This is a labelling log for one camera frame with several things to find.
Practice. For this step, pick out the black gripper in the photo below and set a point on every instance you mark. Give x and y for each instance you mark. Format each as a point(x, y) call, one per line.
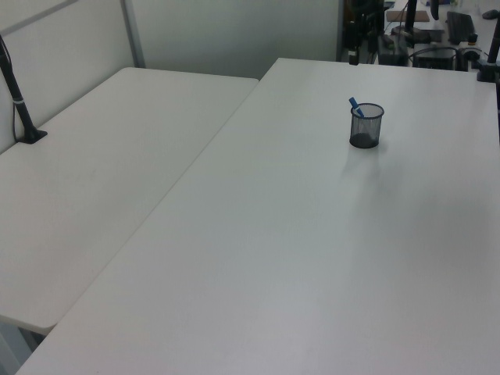
point(354, 39)

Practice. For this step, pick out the dark computer mouse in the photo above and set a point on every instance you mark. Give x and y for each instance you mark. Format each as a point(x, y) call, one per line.
point(490, 15)

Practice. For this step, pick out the black electronics box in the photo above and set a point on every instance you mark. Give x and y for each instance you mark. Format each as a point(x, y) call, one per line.
point(435, 58)

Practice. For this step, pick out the black keyboard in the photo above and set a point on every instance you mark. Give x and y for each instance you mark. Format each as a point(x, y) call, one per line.
point(460, 26)

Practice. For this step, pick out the brown flat board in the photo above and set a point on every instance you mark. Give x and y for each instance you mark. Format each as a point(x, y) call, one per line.
point(420, 16)

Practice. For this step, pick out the blue marker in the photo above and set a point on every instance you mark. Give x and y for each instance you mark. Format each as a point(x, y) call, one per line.
point(356, 106)

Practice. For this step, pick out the grey box with black knob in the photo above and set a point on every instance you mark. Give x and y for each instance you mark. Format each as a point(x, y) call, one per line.
point(470, 52)

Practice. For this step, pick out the black clamp camera mount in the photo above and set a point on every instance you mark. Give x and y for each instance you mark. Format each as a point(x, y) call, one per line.
point(490, 68)

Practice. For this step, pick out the black mesh pen cup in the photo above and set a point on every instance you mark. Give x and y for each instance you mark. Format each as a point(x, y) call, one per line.
point(365, 131)

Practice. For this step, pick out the white side table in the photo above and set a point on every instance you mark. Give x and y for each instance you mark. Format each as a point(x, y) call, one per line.
point(97, 176)

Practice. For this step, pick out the grey metal partition post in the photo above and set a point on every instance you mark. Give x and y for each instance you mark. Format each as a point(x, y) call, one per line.
point(133, 31)

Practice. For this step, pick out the black monitor stand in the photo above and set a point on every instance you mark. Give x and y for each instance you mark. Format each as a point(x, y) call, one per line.
point(410, 23)

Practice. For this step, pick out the black camera pole with base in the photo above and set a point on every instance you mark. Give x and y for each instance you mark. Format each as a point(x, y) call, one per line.
point(17, 101)

